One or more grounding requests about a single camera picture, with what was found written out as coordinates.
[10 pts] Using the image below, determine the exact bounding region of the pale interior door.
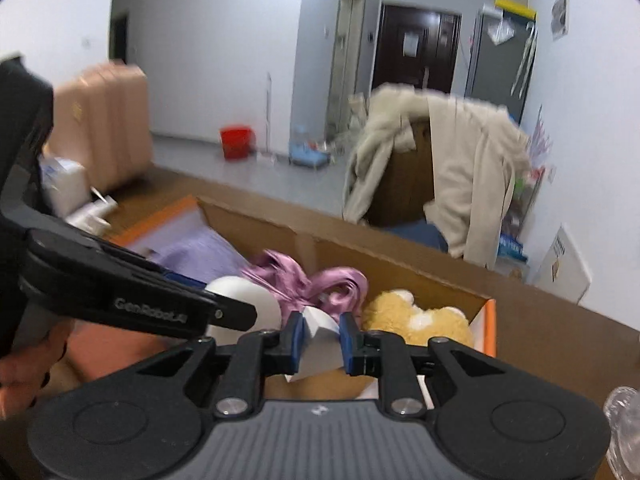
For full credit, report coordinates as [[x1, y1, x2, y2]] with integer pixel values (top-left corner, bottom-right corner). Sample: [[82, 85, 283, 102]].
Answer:
[[327, 0, 368, 141]]

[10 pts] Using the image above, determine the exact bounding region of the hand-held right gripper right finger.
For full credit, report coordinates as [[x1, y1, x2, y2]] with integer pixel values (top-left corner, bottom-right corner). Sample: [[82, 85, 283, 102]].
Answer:
[[339, 312, 521, 418]]

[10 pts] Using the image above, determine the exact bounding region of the clear plastic sheet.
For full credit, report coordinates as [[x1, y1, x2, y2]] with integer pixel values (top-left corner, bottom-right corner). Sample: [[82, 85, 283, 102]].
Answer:
[[486, 16, 516, 44]]

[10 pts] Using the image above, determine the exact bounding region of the blue packet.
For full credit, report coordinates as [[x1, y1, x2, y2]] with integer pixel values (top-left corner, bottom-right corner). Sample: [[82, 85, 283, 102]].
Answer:
[[497, 235, 528, 263]]

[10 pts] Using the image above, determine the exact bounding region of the beige coat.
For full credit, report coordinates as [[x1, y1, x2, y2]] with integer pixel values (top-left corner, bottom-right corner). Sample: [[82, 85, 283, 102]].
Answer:
[[342, 85, 531, 268]]

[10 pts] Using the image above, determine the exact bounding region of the purple woven cloth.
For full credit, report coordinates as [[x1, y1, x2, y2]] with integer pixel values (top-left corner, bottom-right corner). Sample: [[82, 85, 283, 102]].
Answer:
[[145, 222, 251, 288]]

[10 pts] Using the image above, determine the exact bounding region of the pink suitcase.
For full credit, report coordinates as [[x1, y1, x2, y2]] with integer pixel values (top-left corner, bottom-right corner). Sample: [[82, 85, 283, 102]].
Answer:
[[42, 62, 153, 193]]

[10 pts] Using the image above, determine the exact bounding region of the red bucket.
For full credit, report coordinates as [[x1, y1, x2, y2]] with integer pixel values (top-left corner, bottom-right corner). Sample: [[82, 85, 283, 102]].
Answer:
[[220, 125, 253, 161]]

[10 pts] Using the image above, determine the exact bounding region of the purple satin scrunchie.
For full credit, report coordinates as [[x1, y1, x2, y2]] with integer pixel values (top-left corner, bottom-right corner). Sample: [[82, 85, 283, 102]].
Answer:
[[242, 249, 370, 321]]

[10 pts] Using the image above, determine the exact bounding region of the grey fridge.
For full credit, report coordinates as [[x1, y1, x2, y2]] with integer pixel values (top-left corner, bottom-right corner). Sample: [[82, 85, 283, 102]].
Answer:
[[465, 7, 538, 123]]

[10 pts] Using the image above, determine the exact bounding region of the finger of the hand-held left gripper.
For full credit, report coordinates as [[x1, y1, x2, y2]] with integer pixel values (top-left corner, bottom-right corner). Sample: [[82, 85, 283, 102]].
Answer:
[[200, 296, 259, 337], [95, 245, 207, 293]]

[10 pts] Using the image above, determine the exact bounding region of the orange cardboard box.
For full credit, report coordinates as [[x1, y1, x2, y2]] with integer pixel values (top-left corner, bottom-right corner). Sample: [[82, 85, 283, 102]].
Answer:
[[107, 195, 498, 401]]

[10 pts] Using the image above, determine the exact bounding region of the yellow and white plush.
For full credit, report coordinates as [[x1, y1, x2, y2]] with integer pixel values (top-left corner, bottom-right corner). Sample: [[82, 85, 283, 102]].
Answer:
[[361, 288, 475, 348]]

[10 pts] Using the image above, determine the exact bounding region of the dark entrance door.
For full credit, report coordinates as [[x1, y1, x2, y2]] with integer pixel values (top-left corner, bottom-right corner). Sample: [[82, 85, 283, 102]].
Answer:
[[371, 2, 462, 96]]

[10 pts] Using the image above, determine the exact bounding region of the person's left hand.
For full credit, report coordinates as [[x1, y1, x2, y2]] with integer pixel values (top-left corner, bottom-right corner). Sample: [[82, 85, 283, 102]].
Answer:
[[0, 321, 74, 418]]

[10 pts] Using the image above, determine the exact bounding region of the white handheld device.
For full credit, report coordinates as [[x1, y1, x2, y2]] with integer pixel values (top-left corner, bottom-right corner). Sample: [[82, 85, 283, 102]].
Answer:
[[65, 187, 118, 236]]

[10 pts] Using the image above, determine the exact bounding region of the wall poster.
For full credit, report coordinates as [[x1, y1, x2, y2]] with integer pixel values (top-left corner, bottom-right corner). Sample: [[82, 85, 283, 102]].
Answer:
[[550, 0, 571, 41]]

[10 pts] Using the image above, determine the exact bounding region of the white tissue pack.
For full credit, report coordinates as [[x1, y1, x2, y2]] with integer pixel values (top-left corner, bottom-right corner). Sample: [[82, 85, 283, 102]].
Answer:
[[39, 155, 90, 216]]

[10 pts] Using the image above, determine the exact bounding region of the brown chair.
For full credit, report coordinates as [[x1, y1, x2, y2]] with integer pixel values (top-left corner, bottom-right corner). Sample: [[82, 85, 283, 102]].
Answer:
[[362, 115, 441, 228]]

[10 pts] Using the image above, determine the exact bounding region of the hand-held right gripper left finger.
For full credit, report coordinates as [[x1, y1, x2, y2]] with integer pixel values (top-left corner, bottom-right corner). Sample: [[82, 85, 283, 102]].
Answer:
[[120, 312, 306, 418]]

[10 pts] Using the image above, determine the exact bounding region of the cluttered wire rack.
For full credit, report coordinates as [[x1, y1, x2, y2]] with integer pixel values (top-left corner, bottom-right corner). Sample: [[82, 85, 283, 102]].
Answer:
[[500, 105, 558, 241]]

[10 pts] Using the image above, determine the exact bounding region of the blue pet bed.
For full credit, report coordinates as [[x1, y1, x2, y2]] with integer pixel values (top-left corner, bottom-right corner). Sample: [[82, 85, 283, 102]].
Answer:
[[289, 145, 333, 168]]

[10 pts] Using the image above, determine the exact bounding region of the white cloth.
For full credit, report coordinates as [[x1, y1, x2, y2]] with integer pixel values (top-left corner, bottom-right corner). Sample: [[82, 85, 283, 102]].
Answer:
[[285, 306, 347, 383]]

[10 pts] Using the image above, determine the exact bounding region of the white round plush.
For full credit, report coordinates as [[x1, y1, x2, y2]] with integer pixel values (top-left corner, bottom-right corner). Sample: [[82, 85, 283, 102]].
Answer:
[[206, 276, 283, 346]]

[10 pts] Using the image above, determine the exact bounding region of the clear plastic cup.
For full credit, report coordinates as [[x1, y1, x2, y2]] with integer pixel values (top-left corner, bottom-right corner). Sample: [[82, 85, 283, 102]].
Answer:
[[602, 385, 640, 480]]

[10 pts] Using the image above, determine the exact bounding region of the dark blue cushion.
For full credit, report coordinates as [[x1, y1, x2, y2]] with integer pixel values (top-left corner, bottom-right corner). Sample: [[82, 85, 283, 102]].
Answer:
[[385, 221, 450, 253]]

